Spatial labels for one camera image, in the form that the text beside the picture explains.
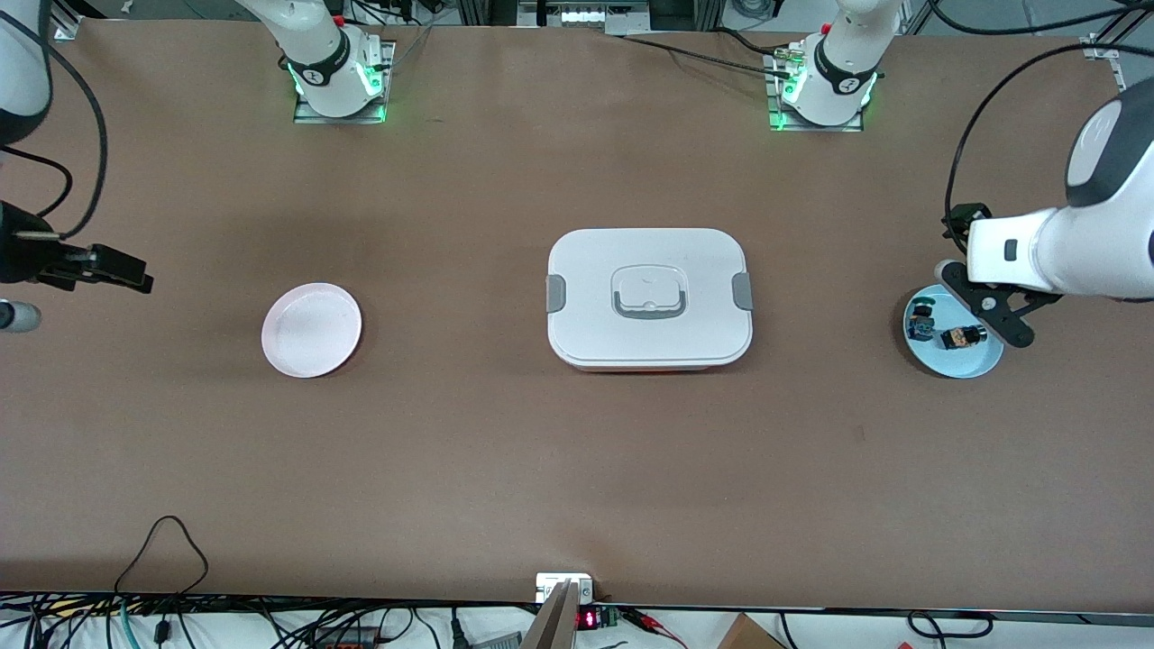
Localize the brown cardboard box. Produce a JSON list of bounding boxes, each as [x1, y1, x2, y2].
[[717, 613, 787, 649]]

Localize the light blue round plate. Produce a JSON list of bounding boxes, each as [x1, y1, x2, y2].
[[903, 284, 1005, 379]]

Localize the black cable across tabletop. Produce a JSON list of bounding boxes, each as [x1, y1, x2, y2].
[[613, 32, 796, 73]]

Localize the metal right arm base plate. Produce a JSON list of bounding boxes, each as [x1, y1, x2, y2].
[[293, 38, 398, 124]]

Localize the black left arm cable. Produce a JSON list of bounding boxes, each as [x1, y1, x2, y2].
[[943, 41, 1154, 237]]

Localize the white lunch box grey clips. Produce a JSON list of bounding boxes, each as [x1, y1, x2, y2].
[[545, 228, 754, 372]]

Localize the black flat cable loop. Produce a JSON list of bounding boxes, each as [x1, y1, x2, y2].
[[906, 610, 994, 638]]

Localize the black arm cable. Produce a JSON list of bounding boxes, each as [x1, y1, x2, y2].
[[0, 14, 110, 241], [943, 41, 1154, 237]]

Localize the pink round plate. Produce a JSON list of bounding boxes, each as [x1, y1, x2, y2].
[[261, 282, 363, 379]]

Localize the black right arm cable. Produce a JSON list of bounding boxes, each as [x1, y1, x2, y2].
[[0, 14, 110, 241]]

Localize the black looped cable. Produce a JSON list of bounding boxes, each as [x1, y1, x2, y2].
[[114, 515, 210, 616]]

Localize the grey aluminium bar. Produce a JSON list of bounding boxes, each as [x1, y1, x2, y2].
[[518, 580, 581, 649]]

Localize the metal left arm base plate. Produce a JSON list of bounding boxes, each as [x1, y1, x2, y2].
[[765, 47, 865, 133]]

